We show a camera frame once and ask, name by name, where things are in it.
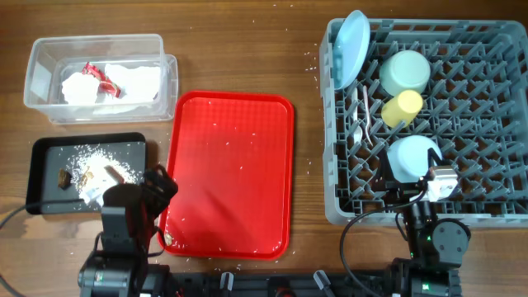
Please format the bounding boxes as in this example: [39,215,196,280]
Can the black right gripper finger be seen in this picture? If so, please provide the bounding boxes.
[427,148,442,167]
[373,154,396,191]

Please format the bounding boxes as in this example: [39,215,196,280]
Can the light blue bowl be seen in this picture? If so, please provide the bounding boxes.
[387,135,442,183]

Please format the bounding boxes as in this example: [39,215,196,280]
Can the white plastic spoon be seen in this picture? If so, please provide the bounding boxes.
[351,88,363,144]

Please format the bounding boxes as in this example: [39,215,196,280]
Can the yellow plastic cup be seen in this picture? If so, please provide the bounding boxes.
[381,90,423,128]

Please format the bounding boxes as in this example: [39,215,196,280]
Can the pile of rice grains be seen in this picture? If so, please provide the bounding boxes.
[66,145,139,194]

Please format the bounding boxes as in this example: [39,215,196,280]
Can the white plastic fork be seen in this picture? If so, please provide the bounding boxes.
[362,86,373,147]

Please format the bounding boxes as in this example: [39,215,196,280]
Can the green plastic saucer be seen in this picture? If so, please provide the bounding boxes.
[379,50,431,96]

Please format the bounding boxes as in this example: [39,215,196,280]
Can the brown food scrap chunk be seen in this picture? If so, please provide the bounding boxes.
[58,168,72,190]

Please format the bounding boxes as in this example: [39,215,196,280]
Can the white paper napkin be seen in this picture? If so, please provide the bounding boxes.
[97,64,161,104]
[62,73,100,105]

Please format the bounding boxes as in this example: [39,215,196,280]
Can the red candy wrapper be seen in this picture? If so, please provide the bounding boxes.
[82,62,121,97]

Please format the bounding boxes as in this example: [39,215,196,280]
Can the light blue dinner plate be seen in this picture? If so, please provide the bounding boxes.
[332,10,370,90]

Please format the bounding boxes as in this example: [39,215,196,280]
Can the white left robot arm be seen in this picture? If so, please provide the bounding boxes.
[78,165,178,297]

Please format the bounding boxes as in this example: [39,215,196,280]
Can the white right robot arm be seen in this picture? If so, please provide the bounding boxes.
[372,148,471,296]

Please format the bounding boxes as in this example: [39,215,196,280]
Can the grey plastic dishwasher rack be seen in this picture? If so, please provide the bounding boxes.
[319,18,527,228]

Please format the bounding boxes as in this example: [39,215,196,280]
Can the black flat waste tray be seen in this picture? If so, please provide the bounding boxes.
[26,132,147,215]

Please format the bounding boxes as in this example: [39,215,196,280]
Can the clear plastic waste bin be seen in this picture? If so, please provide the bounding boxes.
[23,34,179,125]

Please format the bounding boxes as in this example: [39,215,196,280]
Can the nut piece on tray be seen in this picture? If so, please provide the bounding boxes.
[164,233,173,246]

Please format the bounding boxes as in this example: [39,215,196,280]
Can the red plastic serving tray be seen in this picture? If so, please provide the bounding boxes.
[158,91,295,261]

